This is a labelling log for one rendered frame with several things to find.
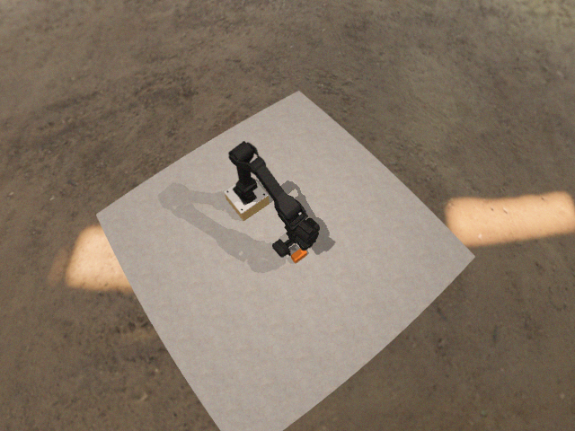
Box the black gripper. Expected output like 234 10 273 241
272 218 320 258

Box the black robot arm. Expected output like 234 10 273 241
228 141 319 251

